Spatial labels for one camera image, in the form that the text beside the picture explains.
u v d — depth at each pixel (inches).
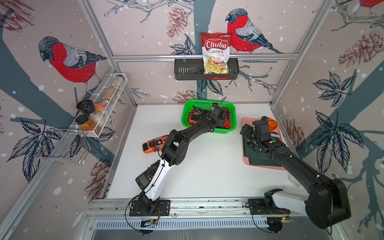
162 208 28.8
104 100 29.4
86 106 24.4
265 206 26.6
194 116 40.3
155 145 36.4
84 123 23.4
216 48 32.6
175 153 23.2
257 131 26.0
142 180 32.2
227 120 40.7
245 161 35.3
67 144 22.6
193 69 42.0
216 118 31.2
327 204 15.4
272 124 40.1
